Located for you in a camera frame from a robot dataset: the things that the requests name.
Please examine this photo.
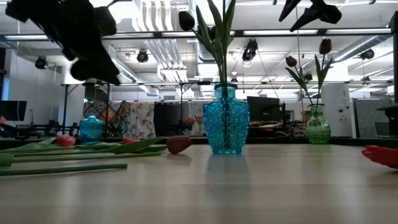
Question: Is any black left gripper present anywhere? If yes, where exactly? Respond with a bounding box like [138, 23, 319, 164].
[4, 0, 121, 86]

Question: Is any small blue glass vase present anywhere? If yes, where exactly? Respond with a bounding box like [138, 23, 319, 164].
[79, 114, 104, 144]

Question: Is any green glass vase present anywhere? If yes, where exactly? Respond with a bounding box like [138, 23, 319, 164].
[305, 103, 331, 145]

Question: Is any large blue glass vase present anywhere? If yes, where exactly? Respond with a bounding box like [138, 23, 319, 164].
[203, 82, 251, 156]

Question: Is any colourful patterned quilt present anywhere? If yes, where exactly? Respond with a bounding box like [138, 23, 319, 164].
[83, 101, 131, 138]

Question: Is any white floral cloth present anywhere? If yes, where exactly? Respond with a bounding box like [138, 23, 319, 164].
[124, 102, 155, 139]

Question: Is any black background machinery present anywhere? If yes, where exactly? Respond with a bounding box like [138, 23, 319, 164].
[14, 119, 80, 138]

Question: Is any black panel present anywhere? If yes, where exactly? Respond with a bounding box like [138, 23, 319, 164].
[154, 101, 189, 138]

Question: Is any dark monitor screen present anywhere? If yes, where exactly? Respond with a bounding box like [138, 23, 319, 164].
[247, 96, 281, 123]
[0, 100, 28, 122]

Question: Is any white pillar with switches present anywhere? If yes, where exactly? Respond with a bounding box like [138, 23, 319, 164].
[321, 83, 354, 138]

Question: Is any background red flower bouquet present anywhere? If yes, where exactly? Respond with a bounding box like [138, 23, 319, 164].
[183, 115, 203, 130]

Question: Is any grey partition panel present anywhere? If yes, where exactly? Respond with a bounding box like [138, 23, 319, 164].
[354, 98, 394, 137]

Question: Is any black side stand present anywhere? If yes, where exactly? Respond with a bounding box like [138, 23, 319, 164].
[377, 104, 398, 136]

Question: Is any black overhead frame bar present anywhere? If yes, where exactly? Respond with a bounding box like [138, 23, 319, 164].
[0, 28, 392, 41]

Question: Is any silver ceiling duct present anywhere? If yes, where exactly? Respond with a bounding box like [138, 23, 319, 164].
[334, 34, 391, 62]
[188, 0, 233, 63]

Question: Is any black frame post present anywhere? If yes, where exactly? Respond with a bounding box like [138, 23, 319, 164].
[389, 11, 398, 103]

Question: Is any black table edge rail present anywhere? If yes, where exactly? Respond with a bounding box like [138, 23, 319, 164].
[0, 136, 398, 147]

